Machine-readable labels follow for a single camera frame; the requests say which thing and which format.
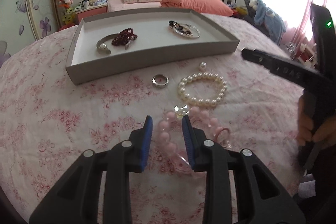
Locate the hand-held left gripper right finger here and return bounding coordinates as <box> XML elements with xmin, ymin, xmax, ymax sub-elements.
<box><xmin>182</xmin><ymin>115</ymin><xmax>306</xmax><ymax>224</ymax></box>

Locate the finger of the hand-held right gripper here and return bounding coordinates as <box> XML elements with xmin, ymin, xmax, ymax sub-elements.
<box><xmin>241</xmin><ymin>48</ymin><xmax>324</xmax><ymax>88</ymax></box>

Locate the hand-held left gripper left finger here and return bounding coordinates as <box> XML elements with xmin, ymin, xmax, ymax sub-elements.
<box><xmin>28</xmin><ymin>115</ymin><xmax>153</xmax><ymax>224</ymax></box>

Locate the pink bead bracelet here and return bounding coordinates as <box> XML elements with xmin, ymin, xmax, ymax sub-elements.
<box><xmin>157</xmin><ymin>103</ymin><xmax>231</xmax><ymax>165</ymax></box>

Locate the grey cardboard tray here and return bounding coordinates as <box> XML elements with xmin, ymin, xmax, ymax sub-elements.
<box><xmin>65</xmin><ymin>8</ymin><xmax>240</xmax><ymax>85</ymax></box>

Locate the thin silver bangle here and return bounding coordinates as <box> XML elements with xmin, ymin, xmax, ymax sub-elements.
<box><xmin>171</xmin><ymin>24</ymin><xmax>200</xmax><ymax>39</ymax></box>

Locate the dark red bead bracelet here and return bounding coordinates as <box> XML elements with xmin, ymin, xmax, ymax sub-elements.
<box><xmin>111</xmin><ymin>28</ymin><xmax>138</xmax><ymax>46</ymax></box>

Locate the silver cuff bangle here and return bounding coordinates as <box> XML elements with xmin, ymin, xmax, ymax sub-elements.
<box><xmin>96</xmin><ymin>33</ymin><xmax>132</xmax><ymax>55</ymax></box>

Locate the black bead bracelet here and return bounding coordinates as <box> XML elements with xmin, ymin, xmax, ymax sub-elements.
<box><xmin>168</xmin><ymin>20</ymin><xmax>192</xmax><ymax>36</ymax></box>

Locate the person's right hand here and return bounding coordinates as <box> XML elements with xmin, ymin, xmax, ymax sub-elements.
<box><xmin>297</xmin><ymin>112</ymin><xmax>336</xmax><ymax>149</ymax></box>

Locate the white rack with bags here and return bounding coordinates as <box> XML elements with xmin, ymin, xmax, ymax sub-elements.
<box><xmin>287</xmin><ymin>42</ymin><xmax>315</xmax><ymax>64</ymax></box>

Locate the blue plush garment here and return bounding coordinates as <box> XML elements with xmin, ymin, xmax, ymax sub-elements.
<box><xmin>253</xmin><ymin>0</ymin><xmax>286</xmax><ymax>43</ymax></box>

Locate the black office chair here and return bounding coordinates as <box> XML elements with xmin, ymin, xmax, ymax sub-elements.
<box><xmin>244</xmin><ymin>0</ymin><xmax>265</xmax><ymax>28</ymax></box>

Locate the pile of colourful toys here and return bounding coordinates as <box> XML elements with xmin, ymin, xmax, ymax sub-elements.
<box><xmin>231</xmin><ymin>4</ymin><xmax>248</xmax><ymax>17</ymax></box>

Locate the orange duvet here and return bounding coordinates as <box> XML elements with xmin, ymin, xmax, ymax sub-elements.
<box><xmin>161</xmin><ymin>0</ymin><xmax>234</xmax><ymax>17</ymax></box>

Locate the pink bed sheet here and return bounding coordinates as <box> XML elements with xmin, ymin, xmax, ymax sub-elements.
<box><xmin>108</xmin><ymin>0</ymin><xmax>162</xmax><ymax>13</ymax></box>

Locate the pink and white nightstand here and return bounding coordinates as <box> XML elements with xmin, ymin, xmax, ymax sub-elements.
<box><xmin>74</xmin><ymin>0</ymin><xmax>109</xmax><ymax>25</ymax></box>

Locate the white pearl bracelet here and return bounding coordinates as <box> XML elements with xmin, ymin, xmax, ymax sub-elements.
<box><xmin>178</xmin><ymin>72</ymin><xmax>228</xmax><ymax>108</ymax></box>

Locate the silver ring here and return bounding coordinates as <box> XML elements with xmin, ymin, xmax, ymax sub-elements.
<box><xmin>152</xmin><ymin>74</ymin><xmax>168</xmax><ymax>88</ymax></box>

